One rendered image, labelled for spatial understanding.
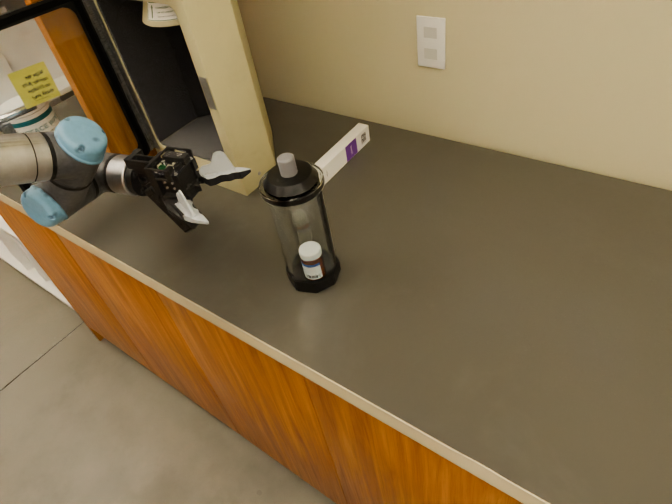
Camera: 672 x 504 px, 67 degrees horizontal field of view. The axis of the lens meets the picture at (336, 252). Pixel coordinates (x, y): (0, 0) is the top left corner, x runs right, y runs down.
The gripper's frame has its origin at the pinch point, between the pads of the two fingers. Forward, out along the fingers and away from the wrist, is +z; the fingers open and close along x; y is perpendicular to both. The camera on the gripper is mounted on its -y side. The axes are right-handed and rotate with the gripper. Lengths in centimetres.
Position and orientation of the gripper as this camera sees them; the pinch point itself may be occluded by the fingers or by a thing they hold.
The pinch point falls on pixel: (233, 198)
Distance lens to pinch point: 92.1
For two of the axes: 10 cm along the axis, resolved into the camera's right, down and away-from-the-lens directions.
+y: -1.4, -7.2, -6.9
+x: 3.6, -6.8, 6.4
